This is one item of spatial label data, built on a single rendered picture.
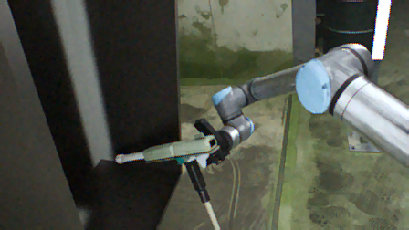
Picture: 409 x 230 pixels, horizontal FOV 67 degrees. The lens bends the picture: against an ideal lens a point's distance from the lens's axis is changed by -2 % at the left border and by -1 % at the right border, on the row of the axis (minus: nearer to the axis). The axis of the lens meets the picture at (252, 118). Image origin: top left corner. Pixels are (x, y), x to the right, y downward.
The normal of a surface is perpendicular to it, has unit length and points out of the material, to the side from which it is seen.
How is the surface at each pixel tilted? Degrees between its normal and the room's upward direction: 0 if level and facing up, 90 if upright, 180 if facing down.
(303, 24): 90
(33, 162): 90
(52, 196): 90
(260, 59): 90
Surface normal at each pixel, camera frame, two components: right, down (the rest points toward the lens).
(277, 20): -0.16, 0.57
